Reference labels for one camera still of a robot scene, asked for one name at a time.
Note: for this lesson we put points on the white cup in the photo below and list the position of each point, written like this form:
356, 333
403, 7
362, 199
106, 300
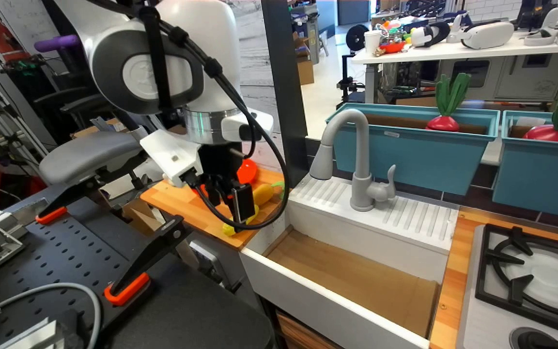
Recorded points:
372, 42

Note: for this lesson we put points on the black orange bar clamp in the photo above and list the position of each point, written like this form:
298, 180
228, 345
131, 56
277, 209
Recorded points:
145, 257
66, 205

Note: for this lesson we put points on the white toy sink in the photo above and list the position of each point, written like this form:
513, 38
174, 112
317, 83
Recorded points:
329, 310

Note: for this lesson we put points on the colourful toy pile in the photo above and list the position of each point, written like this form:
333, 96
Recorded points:
395, 38

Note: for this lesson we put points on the grey toy stove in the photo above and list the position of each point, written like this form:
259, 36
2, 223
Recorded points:
550, 277

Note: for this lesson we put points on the grey padded office chair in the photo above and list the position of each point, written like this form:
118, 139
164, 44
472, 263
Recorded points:
87, 155

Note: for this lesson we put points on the white long table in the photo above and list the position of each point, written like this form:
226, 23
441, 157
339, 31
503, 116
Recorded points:
453, 52

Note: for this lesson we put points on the yellow oblong toy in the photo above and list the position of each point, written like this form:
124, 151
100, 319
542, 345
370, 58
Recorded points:
228, 228

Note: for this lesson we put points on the grey toy faucet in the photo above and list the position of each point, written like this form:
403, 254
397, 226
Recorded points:
360, 166

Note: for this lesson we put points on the yellow banana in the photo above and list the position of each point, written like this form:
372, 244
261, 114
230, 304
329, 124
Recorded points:
265, 192

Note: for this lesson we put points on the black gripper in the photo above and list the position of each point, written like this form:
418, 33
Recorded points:
219, 160

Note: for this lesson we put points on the grey wood-look back panel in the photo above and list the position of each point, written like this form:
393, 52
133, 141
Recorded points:
285, 77

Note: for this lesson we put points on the white vr headset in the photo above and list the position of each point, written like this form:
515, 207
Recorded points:
488, 34

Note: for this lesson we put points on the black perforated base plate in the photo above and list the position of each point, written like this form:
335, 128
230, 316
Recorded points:
182, 316

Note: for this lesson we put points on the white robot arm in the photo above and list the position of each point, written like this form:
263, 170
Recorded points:
207, 38

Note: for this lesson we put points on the teal planter box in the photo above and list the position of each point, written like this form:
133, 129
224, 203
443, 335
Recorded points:
542, 174
420, 160

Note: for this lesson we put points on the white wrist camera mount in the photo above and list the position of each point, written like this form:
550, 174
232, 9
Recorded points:
168, 155

